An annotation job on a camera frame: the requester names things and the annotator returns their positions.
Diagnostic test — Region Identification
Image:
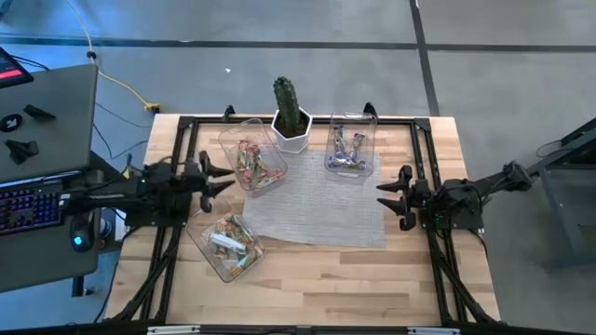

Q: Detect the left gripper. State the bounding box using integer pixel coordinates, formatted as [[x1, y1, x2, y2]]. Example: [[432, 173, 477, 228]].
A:
[[182, 150, 237, 214]]

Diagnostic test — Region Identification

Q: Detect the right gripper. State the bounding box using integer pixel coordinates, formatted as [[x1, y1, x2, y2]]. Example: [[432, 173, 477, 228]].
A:
[[375, 164, 437, 233]]

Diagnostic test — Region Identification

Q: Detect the red Chewy granola bar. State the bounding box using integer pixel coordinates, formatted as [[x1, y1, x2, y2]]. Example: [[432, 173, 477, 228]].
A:
[[260, 169, 285, 185], [249, 157, 276, 190], [246, 142, 262, 181], [236, 139, 251, 173]]

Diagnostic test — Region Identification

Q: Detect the green granola bar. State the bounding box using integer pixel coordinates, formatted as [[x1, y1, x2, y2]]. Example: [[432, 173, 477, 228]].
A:
[[216, 214, 255, 241], [228, 260, 252, 280], [208, 232, 247, 255], [235, 246, 265, 271]]

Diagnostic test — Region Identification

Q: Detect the purple Chewy granola bar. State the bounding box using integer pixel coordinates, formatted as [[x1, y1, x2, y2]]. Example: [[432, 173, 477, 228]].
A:
[[349, 132, 367, 162], [328, 156, 368, 171], [332, 124, 346, 159]]

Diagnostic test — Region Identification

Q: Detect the clear plastic bin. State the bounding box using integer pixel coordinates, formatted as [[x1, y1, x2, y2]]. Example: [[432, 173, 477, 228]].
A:
[[323, 111, 378, 180], [184, 209, 266, 284], [217, 117, 289, 193]]

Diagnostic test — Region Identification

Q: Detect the grey woven placemat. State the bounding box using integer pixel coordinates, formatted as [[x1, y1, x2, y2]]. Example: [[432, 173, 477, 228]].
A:
[[241, 148, 387, 249]]

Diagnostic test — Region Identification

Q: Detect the white hexagonal plant pot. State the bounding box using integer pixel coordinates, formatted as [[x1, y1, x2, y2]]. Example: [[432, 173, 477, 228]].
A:
[[270, 105, 313, 155]]

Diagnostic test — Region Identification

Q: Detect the green cactus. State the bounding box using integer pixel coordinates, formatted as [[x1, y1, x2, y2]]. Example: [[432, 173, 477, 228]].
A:
[[272, 76, 302, 134]]

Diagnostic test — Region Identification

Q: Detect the black computer mouse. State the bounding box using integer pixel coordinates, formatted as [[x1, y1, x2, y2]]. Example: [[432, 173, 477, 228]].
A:
[[69, 211, 97, 254]]

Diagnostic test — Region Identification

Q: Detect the grey metal side table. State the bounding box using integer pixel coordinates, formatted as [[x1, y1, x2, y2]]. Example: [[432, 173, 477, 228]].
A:
[[525, 118, 596, 271]]

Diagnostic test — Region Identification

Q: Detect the grey standing desk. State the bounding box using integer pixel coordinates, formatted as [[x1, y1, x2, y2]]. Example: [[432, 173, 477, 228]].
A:
[[0, 63, 103, 297]]

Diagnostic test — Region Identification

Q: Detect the black backlit keyboard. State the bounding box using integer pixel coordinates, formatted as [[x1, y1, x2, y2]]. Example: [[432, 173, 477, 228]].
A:
[[0, 179, 65, 236]]

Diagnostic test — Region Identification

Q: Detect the black wedge part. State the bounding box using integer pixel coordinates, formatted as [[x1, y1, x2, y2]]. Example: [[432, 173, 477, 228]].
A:
[[22, 103, 57, 120]]

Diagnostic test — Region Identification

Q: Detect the black angular part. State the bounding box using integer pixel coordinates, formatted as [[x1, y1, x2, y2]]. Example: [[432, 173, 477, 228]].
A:
[[3, 139, 40, 166]]

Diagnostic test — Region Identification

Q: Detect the black round disc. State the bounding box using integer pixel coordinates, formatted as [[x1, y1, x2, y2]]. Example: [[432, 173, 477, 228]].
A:
[[0, 113, 23, 133]]

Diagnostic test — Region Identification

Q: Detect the black monitor with red strip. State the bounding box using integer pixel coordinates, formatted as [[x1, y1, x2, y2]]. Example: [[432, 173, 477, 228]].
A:
[[0, 46, 34, 89]]

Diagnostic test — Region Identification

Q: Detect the black floor cable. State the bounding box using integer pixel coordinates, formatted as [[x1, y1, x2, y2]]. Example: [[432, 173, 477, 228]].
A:
[[94, 100, 155, 129]]

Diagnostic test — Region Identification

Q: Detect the yellow cable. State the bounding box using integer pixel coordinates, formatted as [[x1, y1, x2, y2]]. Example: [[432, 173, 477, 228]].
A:
[[63, 0, 162, 114]]

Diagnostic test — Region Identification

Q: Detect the white metal bracket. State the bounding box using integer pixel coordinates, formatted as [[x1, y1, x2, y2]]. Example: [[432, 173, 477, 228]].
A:
[[407, 327, 461, 335], [146, 325, 201, 335]]

